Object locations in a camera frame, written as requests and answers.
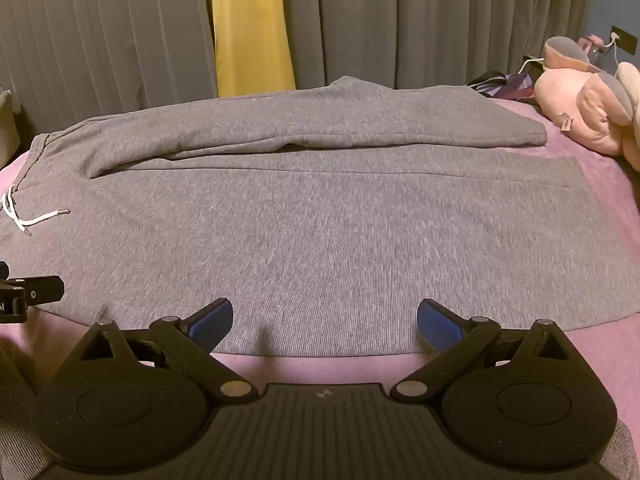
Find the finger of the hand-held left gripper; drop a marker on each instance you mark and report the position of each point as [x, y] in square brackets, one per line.
[45, 290]

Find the grey curtain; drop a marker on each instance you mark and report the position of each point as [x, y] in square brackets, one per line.
[425, 20]
[100, 45]

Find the pink plush toy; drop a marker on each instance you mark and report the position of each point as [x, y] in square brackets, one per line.
[585, 105]

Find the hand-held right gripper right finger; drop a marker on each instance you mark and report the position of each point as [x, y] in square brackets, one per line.
[440, 322]

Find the yellow curtain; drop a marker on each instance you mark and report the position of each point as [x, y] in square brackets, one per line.
[250, 30]

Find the pink bed sheet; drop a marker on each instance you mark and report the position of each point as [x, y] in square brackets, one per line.
[590, 280]

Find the grey pants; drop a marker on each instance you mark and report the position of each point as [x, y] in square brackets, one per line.
[310, 220]

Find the dark wall socket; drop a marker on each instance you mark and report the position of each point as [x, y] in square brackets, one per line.
[625, 40]

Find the person's grey clothing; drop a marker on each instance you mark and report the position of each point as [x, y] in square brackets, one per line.
[20, 410]

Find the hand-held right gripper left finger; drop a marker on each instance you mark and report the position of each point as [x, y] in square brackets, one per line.
[215, 319]

